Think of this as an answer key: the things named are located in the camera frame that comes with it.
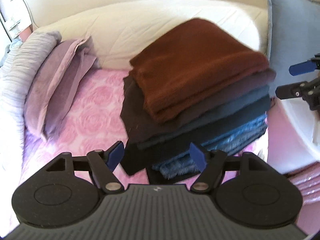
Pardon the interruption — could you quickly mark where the maroon knitted button vest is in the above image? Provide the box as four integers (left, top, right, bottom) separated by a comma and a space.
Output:
129, 18, 269, 124

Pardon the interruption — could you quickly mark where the stack of folded dark clothes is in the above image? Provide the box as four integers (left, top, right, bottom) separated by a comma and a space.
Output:
120, 68, 277, 184

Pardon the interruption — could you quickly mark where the pink floral bed blanket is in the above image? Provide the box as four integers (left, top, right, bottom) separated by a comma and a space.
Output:
19, 68, 311, 230

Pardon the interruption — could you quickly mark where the grey blue cushion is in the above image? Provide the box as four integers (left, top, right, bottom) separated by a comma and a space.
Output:
267, 0, 319, 97

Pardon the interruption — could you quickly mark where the purple pillow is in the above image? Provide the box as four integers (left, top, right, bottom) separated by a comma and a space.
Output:
24, 37, 97, 140

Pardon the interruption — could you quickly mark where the white striped rolled duvet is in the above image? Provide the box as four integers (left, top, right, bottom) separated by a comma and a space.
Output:
1, 31, 62, 236

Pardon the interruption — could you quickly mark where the cream padded headboard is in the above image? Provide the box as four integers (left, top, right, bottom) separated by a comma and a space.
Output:
37, 0, 268, 70

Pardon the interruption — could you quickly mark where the round white side table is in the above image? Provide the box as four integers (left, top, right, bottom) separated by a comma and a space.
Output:
1, 0, 33, 42

